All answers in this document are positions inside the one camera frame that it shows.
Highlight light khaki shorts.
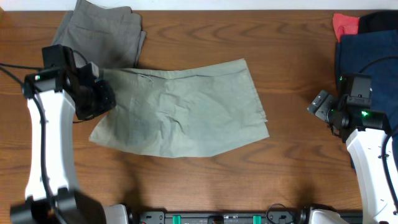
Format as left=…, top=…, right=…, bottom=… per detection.
left=90, top=59, right=269, bottom=158

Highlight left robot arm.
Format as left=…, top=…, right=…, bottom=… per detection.
left=10, top=45, right=134, bottom=224

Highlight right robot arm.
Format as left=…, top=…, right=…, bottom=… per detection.
left=307, top=73, right=397, bottom=223

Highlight folded grey shorts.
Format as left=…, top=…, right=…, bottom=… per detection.
left=52, top=0, right=146, bottom=68

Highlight navy blue shorts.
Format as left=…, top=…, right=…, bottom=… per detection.
left=334, top=29, right=398, bottom=172

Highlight red garment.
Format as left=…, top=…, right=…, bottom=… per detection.
left=332, top=13, right=359, bottom=42

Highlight black garment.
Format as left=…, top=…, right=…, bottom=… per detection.
left=358, top=11, right=398, bottom=34

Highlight right black cable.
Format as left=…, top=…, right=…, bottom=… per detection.
left=359, top=55, right=398, bottom=215

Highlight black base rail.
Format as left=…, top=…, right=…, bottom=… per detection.
left=139, top=210, right=307, bottom=224

